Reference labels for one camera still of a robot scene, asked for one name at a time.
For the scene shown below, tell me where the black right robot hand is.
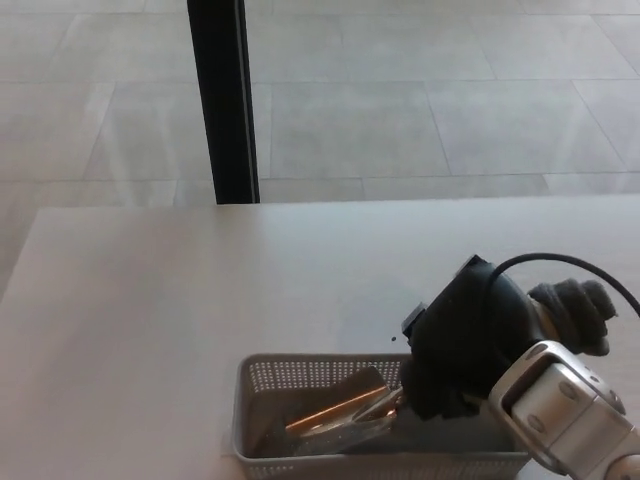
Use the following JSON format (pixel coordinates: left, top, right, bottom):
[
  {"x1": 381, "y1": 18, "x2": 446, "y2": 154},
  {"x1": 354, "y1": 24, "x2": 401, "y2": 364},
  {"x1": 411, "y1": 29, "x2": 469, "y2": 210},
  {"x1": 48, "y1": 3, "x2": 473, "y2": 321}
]
[{"x1": 399, "y1": 254, "x2": 545, "y2": 422}]

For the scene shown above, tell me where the grey perforated plastic basket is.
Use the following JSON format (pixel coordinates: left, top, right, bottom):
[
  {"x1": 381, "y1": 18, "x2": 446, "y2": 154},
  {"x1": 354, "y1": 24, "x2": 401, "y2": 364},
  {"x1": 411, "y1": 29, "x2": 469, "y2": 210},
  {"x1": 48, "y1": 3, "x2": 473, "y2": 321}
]
[{"x1": 230, "y1": 353, "x2": 532, "y2": 480}]

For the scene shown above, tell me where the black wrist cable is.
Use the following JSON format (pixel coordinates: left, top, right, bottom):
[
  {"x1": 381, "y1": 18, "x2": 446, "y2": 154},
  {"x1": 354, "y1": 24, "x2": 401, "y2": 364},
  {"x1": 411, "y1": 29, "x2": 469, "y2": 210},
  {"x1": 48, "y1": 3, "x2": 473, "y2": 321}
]
[{"x1": 480, "y1": 252, "x2": 640, "y2": 318}]

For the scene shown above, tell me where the black vertical frame post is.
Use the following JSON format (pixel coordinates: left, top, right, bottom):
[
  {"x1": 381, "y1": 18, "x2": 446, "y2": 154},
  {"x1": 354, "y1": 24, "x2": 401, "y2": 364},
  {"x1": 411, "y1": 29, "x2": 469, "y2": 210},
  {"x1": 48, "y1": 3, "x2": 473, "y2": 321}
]
[{"x1": 185, "y1": 0, "x2": 262, "y2": 206}]

